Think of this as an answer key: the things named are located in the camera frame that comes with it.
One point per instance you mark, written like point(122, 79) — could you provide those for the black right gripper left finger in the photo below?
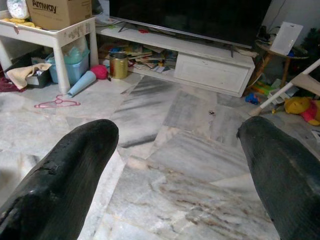
point(57, 180)

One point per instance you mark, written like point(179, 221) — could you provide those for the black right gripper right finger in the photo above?
point(287, 180)

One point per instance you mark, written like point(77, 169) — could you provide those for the yellow bear plush toy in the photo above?
point(297, 105)

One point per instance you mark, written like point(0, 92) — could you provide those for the pink clothes hanger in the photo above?
point(60, 101)

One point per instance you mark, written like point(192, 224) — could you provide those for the blue toy blocks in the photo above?
point(251, 98)

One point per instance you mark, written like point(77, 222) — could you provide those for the green yellow toy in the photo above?
point(262, 88)

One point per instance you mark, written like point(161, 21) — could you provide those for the white grey folding chair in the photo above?
point(307, 83)

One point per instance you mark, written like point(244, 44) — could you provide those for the light blue cone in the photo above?
point(82, 83)

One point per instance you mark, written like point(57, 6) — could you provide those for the black plastic crate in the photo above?
point(40, 80)

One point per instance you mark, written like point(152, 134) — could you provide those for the maroon cloth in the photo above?
point(7, 86)

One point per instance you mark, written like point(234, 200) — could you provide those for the beige towel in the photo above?
point(22, 73)

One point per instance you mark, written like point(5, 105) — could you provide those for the light blue plastic bin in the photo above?
point(75, 67)

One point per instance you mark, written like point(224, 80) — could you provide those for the pink ball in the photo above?
point(98, 72)

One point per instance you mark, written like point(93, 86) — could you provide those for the gold tin can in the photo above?
point(118, 66)

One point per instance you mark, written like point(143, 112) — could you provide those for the white tv cabinet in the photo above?
point(212, 72)

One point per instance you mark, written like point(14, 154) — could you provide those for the round wooden side table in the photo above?
point(263, 46)

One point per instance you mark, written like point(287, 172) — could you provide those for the dark green artificial tree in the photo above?
point(312, 42)

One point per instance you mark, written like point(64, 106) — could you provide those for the white paper package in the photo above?
point(286, 37)

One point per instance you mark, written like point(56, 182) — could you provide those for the small white plastic table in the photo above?
point(62, 37)

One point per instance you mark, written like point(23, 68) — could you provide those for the pile of children's books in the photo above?
point(145, 56)

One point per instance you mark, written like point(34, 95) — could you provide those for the yellow cloth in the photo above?
point(27, 24)

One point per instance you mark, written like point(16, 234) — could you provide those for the brown Amway cardboard box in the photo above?
point(62, 15)

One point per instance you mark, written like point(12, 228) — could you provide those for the white diaper pack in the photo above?
point(17, 8)

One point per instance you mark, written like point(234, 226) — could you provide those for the black flat screen television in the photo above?
point(187, 17)

